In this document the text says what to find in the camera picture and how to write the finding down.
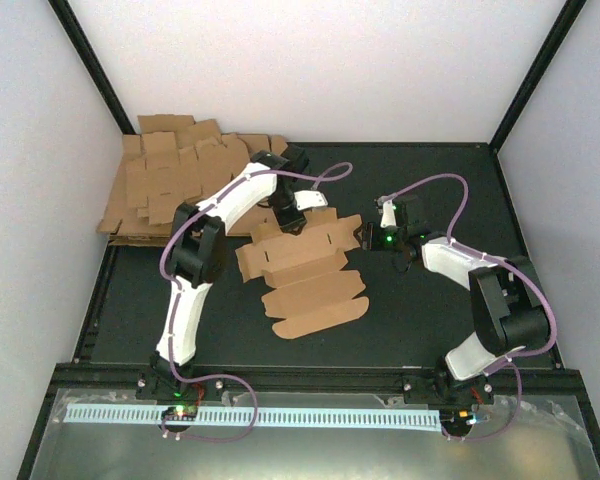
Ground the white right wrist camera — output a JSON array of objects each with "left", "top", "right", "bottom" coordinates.
[{"left": 376, "top": 196, "right": 398, "bottom": 230}]

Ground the stack of flat cardboard blanks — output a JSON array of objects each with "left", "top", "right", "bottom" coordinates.
[{"left": 97, "top": 114, "right": 288, "bottom": 246}]

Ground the brown cardboard box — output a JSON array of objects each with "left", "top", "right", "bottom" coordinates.
[{"left": 236, "top": 207, "right": 369, "bottom": 340}]

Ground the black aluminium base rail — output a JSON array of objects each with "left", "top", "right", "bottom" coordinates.
[{"left": 48, "top": 364, "right": 584, "bottom": 407}]

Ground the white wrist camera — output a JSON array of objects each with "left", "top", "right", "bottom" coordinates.
[
  {"left": 376, "top": 196, "right": 398, "bottom": 230},
  {"left": 294, "top": 190, "right": 328, "bottom": 212}
]

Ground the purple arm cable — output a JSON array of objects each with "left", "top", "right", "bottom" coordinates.
[
  {"left": 158, "top": 161, "right": 354, "bottom": 445},
  {"left": 377, "top": 173, "right": 559, "bottom": 444}
]

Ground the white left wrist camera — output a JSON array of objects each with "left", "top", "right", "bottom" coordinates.
[{"left": 294, "top": 190, "right": 328, "bottom": 212}]

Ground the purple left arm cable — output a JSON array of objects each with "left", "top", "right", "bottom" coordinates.
[{"left": 158, "top": 161, "right": 354, "bottom": 445}]

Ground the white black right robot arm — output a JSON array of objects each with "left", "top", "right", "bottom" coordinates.
[{"left": 360, "top": 196, "right": 552, "bottom": 405}]

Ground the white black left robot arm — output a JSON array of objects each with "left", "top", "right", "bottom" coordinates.
[{"left": 140, "top": 145, "right": 370, "bottom": 401}]

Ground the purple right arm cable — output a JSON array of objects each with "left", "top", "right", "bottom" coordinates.
[{"left": 377, "top": 173, "right": 559, "bottom": 444}]

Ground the white slotted cable duct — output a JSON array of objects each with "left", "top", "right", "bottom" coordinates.
[{"left": 63, "top": 404, "right": 441, "bottom": 433}]

